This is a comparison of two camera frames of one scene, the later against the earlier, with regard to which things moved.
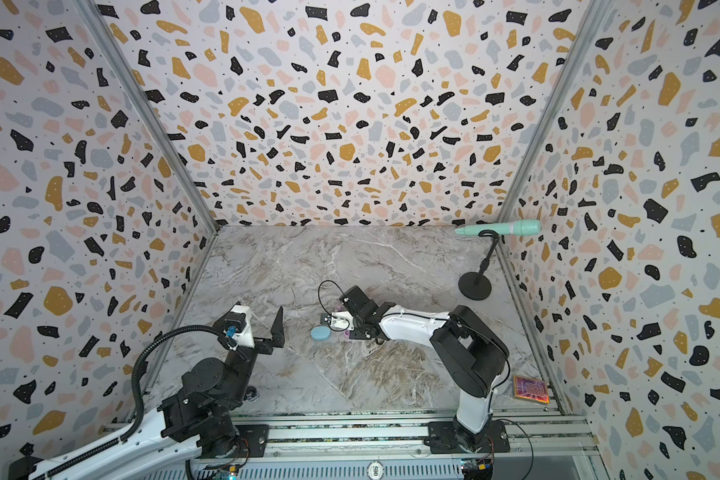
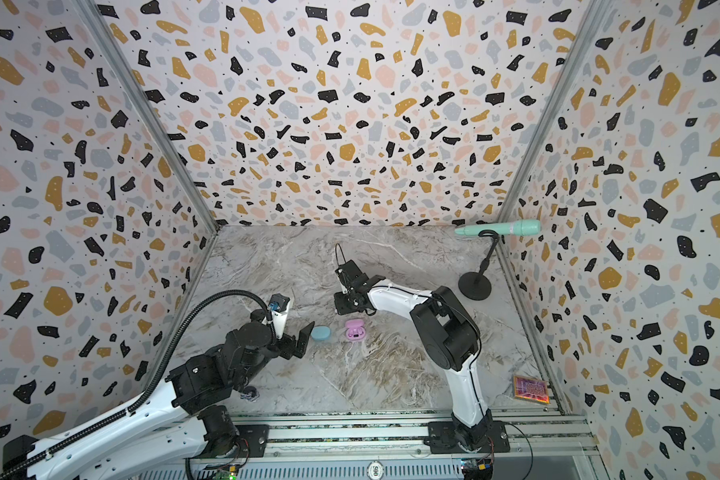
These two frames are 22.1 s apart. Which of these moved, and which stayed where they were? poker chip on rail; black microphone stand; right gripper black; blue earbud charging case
Moved: right gripper black
Stayed: poker chip on rail; blue earbud charging case; black microphone stand
